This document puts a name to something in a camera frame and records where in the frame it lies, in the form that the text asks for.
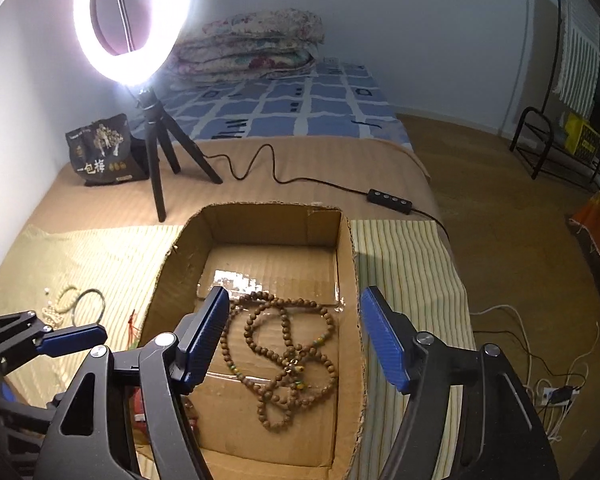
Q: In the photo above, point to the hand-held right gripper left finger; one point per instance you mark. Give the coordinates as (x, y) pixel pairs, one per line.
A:
(205, 332)

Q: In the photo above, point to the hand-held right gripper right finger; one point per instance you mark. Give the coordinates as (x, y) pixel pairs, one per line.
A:
(384, 340)

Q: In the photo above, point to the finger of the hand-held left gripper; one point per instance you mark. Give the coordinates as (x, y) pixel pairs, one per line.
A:
(4, 394)
(75, 337)

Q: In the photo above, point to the metal bangle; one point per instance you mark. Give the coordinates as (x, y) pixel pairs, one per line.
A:
(101, 300)

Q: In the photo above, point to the cardboard box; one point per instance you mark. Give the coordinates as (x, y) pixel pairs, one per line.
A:
(270, 230)

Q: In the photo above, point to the striped yellow cloth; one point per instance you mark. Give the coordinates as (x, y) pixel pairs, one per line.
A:
(410, 270)

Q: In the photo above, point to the brown blanket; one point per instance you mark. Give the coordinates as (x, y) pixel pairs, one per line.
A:
(105, 210)

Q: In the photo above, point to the black inline controller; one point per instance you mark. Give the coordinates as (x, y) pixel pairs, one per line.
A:
(390, 202)

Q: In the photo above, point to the white power strip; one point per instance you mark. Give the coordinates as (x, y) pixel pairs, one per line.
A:
(555, 396)

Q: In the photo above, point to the black snack bag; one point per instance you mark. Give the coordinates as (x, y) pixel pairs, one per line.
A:
(100, 150)

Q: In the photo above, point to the black tripod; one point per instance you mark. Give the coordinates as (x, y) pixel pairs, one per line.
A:
(152, 125)

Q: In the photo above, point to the blue checked bedsheet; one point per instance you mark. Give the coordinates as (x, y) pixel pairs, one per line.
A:
(280, 110)

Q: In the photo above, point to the black garment rack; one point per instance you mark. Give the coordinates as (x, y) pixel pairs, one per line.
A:
(536, 109)

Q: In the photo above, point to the yellow crate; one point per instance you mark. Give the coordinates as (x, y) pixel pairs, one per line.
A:
(582, 135)

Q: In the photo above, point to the folded floral quilt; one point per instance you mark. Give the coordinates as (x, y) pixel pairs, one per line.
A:
(250, 45)

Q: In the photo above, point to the striped towel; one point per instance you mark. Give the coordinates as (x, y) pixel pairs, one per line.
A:
(577, 45)

